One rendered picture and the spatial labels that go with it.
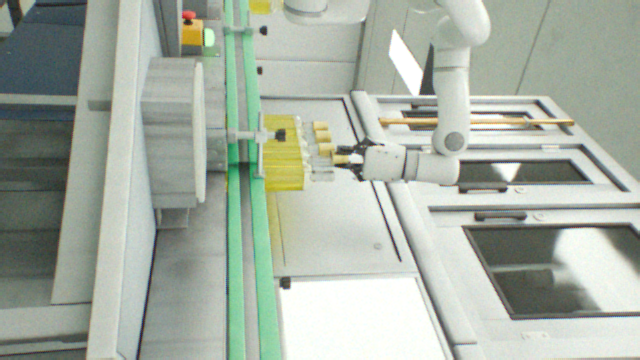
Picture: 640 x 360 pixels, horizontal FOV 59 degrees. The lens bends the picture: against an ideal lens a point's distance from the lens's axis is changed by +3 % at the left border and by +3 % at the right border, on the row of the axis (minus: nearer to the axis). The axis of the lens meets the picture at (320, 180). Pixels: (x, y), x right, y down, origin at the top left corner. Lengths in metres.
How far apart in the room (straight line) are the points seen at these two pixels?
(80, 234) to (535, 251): 1.12
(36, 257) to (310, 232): 0.62
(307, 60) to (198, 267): 6.81
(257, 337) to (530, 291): 0.74
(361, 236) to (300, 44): 6.36
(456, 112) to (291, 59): 6.44
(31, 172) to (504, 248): 1.17
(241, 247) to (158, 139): 0.26
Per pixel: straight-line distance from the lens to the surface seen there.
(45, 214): 1.51
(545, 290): 1.46
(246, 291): 0.99
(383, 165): 1.37
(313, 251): 1.31
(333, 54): 7.74
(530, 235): 1.61
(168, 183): 1.01
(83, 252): 0.85
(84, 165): 0.90
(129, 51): 0.95
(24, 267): 1.39
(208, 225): 1.09
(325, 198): 1.47
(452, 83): 1.36
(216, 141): 1.18
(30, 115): 1.34
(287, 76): 7.79
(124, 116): 0.88
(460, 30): 1.31
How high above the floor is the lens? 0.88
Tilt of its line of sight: 10 degrees up
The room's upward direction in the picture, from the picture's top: 89 degrees clockwise
